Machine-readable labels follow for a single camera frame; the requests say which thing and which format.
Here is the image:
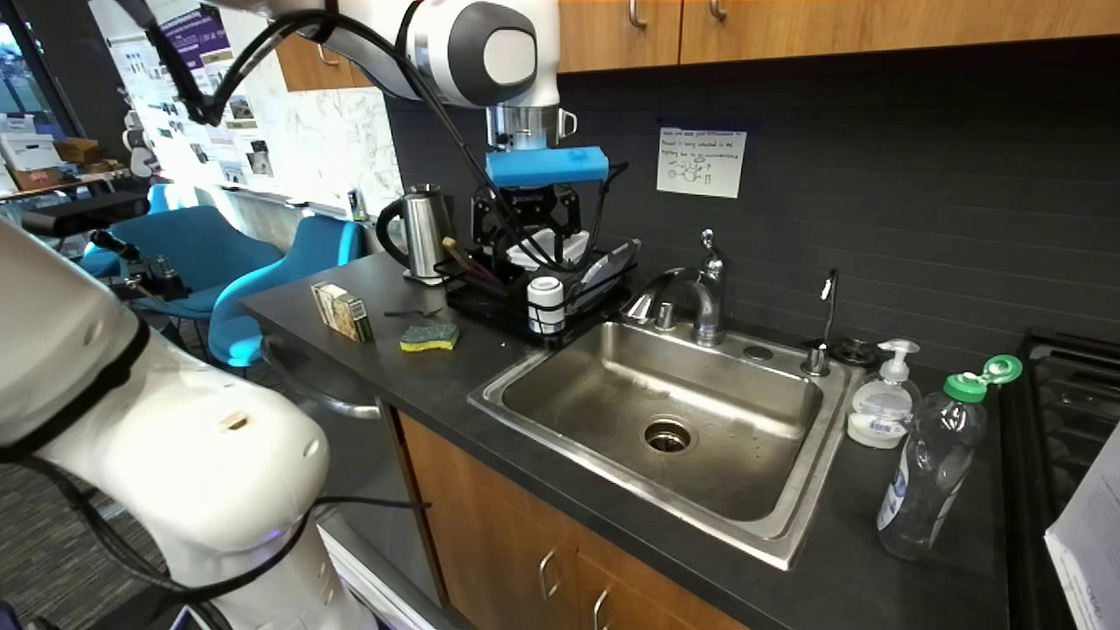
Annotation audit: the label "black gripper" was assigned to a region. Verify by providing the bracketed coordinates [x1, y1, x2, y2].
[468, 186, 586, 280]

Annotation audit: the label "clear plastic food container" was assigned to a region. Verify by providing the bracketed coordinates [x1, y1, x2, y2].
[511, 227, 595, 273]

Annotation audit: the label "brown stick utensil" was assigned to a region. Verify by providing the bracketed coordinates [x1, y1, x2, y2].
[436, 234, 507, 296]

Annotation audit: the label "grey plastic lid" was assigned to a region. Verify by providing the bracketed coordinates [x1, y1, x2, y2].
[579, 240, 644, 296]

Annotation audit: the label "steel electric kettle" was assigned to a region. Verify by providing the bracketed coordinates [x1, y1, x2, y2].
[373, 186, 455, 292]

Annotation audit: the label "yellow green sponge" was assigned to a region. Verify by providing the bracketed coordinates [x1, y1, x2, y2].
[395, 315, 461, 357]

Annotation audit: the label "chrome kitchen faucet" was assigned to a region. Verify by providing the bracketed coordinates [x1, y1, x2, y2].
[618, 224, 727, 350]

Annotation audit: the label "stainless steel sink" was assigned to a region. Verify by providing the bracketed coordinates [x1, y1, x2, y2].
[465, 320, 867, 573]

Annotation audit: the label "whiteboard with photos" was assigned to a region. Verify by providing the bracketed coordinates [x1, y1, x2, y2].
[92, 0, 405, 220]

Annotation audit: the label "stainless dishwasher front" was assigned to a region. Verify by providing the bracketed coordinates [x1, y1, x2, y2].
[250, 338, 450, 630]

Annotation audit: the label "wooden lower cabinets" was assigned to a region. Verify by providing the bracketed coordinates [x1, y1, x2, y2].
[395, 412, 750, 630]

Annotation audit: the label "wooden cabinets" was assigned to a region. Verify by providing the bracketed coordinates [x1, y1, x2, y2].
[274, 0, 1120, 94]
[395, 412, 750, 630]

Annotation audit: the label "small chrome side tap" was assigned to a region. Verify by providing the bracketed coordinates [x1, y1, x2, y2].
[803, 270, 845, 377]

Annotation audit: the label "blue chair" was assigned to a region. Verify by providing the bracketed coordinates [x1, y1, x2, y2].
[80, 179, 365, 373]

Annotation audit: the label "black round sink stopper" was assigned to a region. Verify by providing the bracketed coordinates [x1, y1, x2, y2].
[832, 338, 887, 373]

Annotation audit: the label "white pump soap bottle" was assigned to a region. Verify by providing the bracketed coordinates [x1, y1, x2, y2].
[845, 338, 923, 454]

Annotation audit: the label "wooden upper cabinets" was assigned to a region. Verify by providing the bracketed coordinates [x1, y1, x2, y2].
[274, 0, 1120, 94]

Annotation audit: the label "clear dish soap bottle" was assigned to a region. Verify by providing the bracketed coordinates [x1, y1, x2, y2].
[876, 373, 990, 567]

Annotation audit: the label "green bottle cap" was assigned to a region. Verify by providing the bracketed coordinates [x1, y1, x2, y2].
[978, 355, 1025, 392]

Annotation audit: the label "black gas stove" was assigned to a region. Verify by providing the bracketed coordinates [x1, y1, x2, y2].
[999, 328, 1120, 630]

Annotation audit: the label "cardboard box white sheet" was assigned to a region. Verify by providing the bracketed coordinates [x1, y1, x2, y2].
[1041, 424, 1120, 630]

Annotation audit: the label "black wire dish rack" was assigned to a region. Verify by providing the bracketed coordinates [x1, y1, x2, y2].
[440, 230, 644, 355]

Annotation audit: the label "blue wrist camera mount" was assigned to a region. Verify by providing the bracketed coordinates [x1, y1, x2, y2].
[484, 143, 612, 192]

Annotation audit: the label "white paper wall notice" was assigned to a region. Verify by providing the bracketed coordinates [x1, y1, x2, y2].
[653, 124, 752, 203]

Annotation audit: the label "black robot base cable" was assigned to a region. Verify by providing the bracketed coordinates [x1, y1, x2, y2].
[20, 458, 427, 607]

